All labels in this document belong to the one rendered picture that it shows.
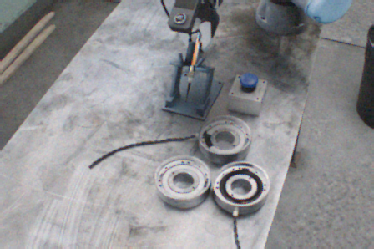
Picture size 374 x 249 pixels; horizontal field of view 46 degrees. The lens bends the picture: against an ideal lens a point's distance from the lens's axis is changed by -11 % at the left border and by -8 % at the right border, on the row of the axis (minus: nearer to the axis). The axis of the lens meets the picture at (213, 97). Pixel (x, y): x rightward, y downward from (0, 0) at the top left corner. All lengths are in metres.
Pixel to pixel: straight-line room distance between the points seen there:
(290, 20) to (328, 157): 0.92
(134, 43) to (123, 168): 0.42
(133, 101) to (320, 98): 1.36
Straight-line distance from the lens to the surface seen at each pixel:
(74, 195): 0.95
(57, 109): 1.12
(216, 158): 0.93
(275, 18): 1.27
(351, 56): 2.61
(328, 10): 1.13
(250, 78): 1.03
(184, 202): 0.87
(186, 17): 0.90
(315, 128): 2.16
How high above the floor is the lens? 1.55
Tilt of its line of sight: 43 degrees down
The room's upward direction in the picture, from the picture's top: straight up
